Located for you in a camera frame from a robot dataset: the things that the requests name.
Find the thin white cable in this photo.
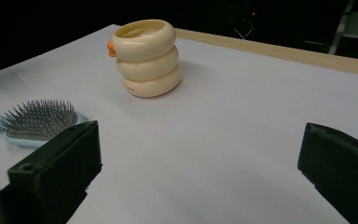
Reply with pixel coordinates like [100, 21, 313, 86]
[232, 19, 255, 41]

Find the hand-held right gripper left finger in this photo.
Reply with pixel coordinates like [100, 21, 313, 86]
[0, 120, 103, 224]

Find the light blue hairbrush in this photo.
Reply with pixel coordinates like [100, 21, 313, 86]
[0, 99, 90, 149]

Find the cream ringed duck holder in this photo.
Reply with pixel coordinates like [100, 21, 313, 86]
[106, 19, 183, 99]

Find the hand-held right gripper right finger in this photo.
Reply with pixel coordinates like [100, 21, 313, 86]
[296, 122, 358, 224]

